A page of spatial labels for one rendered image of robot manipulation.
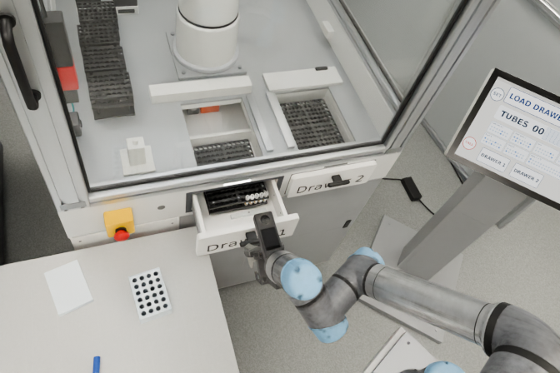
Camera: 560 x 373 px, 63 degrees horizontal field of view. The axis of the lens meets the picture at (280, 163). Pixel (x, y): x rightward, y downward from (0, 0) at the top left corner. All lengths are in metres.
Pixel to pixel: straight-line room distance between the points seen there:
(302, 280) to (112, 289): 0.63
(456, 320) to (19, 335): 1.03
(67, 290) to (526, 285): 2.20
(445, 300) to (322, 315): 0.24
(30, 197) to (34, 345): 1.21
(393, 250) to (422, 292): 1.50
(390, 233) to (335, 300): 1.50
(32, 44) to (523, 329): 0.90
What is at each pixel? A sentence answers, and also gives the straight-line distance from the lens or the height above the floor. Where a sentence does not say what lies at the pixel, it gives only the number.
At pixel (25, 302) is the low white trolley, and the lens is 1.41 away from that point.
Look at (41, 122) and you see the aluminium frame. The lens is 1.01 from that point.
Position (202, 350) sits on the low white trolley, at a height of 0.76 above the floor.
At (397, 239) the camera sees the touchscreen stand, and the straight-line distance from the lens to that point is 2.47.
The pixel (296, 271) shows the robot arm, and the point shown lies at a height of 1.21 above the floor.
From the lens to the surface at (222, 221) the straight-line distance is 1.37.
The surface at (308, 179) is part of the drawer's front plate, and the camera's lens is 1.40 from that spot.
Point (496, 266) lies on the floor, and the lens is 2.73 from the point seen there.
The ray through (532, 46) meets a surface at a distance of 2.50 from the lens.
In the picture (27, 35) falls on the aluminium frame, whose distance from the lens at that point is 0.87.
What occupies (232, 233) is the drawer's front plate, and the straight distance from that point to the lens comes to 1.26.
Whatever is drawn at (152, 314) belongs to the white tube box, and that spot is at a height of 0.80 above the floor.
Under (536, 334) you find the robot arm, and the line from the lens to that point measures 0.84.
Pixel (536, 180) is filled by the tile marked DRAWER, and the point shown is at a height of 1.00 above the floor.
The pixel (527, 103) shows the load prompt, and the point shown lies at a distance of 1.61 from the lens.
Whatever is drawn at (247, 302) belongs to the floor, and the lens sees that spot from 2.17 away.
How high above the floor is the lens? 2.04
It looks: 53 degrees down
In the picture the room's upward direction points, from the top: 17 degrees clockwise
